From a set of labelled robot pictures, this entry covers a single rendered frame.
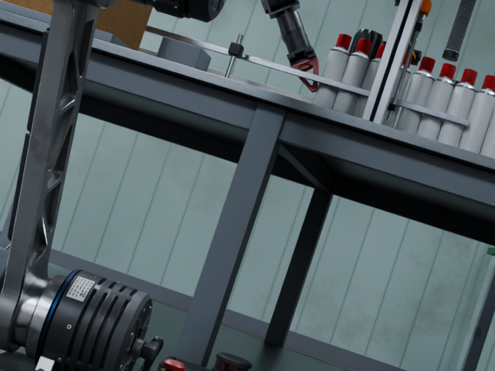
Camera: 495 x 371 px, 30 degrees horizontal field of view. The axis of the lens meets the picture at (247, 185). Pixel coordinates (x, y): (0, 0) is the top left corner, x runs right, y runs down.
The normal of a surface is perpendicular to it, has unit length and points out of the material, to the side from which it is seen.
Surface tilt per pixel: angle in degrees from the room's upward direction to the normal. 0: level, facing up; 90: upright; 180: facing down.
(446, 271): 90
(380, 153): 90
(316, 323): 90
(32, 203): 115
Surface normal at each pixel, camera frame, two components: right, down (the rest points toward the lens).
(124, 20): 0.91, 0.29
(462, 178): -0.18, -0.10
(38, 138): -0.20, 0.35
